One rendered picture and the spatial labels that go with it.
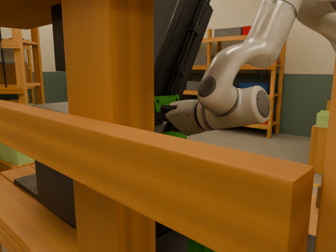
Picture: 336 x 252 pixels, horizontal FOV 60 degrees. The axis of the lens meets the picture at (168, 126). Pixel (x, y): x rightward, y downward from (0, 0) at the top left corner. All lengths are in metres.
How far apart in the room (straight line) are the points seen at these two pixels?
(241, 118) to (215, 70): 0.12
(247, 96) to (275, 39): 0.16
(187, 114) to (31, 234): 0.58
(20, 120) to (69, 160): 0.19
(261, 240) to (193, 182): 0.08
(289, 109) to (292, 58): 1.04
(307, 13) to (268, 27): 0.27
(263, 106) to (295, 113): 5.87
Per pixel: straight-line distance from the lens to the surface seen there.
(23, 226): 1.05
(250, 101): 0.64
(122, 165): 0.37
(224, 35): 6.53
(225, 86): 0.61
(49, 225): 1.02
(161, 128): 0.84
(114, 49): 0.45
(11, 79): 3.58
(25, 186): 1.30
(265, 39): 0.72
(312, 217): 1.06
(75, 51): 0.53
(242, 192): 0.26
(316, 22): 1.01
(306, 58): 6.44
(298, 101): 6.49
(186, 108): 0.74
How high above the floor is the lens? 1.36
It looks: 11 degrees down
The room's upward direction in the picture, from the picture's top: straight up
